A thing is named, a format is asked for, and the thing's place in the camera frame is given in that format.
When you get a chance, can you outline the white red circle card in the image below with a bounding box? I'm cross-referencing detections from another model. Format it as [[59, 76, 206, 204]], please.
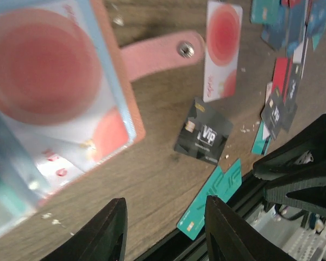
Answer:
[[0, 1, 136, 172], [203, 1, 243, 102]]

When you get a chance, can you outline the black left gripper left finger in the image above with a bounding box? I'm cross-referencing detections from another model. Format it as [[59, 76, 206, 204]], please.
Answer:
[[43, 198, 128, 261]]

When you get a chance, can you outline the black vip card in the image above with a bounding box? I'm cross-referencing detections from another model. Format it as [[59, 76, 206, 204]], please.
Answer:
[[174, 97, 233, 165], [261, 86, 285, 140]]

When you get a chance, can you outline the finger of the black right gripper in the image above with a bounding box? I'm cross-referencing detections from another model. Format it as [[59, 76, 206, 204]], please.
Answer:
[[253, 114, 326, 181], [264, 174, 326, 218]]

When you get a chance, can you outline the black VIP card lower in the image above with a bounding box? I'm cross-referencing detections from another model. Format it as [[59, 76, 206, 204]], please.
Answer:
[[174, 97, 233, 165]]

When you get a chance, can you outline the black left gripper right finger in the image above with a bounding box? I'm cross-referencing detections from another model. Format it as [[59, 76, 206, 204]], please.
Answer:
[[205, 196, 294, 261]]

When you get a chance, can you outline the teal VIP card bottom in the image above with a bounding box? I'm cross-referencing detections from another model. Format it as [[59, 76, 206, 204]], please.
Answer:
[[176, 158, 243, 241]]

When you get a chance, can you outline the black aluminium frame rail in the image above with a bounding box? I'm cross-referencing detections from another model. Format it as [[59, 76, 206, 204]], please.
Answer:
[[135, 168, 267, 261]]

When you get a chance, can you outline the black VIP card right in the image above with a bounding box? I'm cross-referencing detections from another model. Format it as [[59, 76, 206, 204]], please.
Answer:
[[261, 86, 285, 140]]

